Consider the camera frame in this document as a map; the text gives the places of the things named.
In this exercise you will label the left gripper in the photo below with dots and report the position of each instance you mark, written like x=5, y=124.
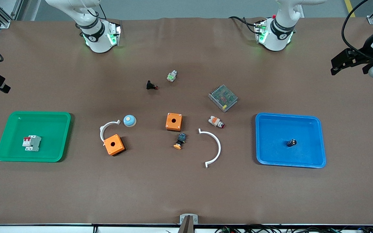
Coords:
x=366, y=54

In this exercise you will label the white red circuit breaker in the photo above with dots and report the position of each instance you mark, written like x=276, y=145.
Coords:
x=32, y=144

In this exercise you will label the small black capacitor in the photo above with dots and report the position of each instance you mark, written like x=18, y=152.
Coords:
x=291, y=143

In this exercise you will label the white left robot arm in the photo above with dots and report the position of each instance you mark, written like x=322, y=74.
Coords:
x=278, y=40

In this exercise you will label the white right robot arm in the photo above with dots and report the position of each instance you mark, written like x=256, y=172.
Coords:
x=96, y=40

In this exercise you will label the green plastic tray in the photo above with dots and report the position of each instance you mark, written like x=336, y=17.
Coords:
x=52, y=129

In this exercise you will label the blue plastic tray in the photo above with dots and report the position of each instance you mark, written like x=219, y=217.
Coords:
x=277, y=136

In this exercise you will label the small white curved strip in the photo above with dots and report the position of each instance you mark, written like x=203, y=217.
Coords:
x=108, y=124

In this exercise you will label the grey right base connector plate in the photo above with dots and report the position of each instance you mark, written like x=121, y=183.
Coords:
x=114, y=34

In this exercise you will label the orange button box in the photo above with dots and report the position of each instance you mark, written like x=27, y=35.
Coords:
x=174, y=124
x=115, y=147

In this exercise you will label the blue round dome buzzer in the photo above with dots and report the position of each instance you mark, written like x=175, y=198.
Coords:
x=129, y=121

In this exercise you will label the metal mesh power supply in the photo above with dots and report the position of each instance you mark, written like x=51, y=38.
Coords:
x=223, y=98

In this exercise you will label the red orange white push button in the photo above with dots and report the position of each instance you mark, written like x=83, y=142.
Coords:
x=215, y=121

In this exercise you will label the large white curved strip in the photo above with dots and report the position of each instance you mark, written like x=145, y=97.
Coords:
x=219, y=145

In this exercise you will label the green white indicator light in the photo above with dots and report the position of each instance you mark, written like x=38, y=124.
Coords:
x=172, y=76

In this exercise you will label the orange capped black push button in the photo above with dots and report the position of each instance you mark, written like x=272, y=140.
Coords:
x=180, y=139

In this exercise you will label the grey table edge clamp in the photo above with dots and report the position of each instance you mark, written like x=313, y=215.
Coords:
x=188, y=221

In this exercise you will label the black red small switch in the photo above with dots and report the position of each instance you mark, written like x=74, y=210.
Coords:
x=150, y=85

